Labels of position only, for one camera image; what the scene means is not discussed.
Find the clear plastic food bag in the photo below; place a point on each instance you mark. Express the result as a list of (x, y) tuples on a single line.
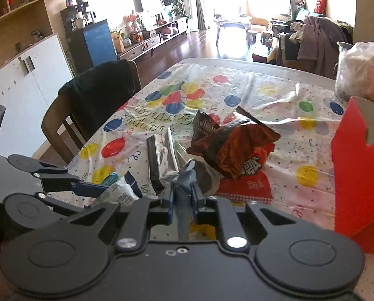
[(365, 69)]

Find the large red brown snack bag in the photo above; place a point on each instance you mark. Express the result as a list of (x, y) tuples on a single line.
[(237, 150)]

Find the white blue snack packet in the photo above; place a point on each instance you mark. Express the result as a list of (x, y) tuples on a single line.
[(119, 192)]

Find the dark sideboard with blue panel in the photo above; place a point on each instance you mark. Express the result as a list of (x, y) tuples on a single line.
[(93, 40)]

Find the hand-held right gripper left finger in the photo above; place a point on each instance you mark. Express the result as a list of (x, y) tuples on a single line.
[(169, 210)]

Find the red checkered snack packet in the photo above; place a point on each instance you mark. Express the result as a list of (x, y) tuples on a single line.
[(246, 189)]

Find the wooden chair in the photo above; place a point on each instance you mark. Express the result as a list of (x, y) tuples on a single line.
[(57, 125)]

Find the pile of clothes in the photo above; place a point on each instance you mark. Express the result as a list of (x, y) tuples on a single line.
[(312, 40)]

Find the dark round cookie packet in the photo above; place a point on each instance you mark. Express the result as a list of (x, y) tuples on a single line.
[(205, 175)]

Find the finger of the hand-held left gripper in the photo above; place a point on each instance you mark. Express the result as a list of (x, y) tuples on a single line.
[(64, 205), (89, 189)]

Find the low coffee table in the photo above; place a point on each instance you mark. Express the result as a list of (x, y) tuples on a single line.
[(232, 26)]

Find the red paper sheet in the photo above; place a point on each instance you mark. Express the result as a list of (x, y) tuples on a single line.
[(359, 178)]

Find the dark brown snack packet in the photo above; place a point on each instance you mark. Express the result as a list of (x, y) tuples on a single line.
[(204, 125)]

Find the silver foil snack packet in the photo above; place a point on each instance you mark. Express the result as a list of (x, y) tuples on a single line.
[(161, 163)]

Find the black chair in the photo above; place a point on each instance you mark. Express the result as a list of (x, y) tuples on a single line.
[(99, 94)]

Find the wooden wall shelf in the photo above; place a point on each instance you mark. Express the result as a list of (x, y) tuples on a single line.
[(17, 9)]

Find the balloon print tablecloth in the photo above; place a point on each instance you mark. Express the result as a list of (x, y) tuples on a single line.
[(268, 94)]

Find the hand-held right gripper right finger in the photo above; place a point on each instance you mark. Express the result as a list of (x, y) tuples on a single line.
[(196, 210)]

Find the metal pot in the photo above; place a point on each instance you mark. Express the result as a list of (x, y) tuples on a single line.
[(342, 48)]

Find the long low tv console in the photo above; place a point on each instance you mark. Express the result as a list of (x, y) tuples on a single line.
[(155, 36)]

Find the white cabinet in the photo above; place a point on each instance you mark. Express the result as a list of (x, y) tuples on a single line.
[(21, 94)]

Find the red cushion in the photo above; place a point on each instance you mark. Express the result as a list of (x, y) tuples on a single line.
[(320, 5)]

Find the grey blue snack packet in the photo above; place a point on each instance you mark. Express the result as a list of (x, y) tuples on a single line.
[(184, 194)]

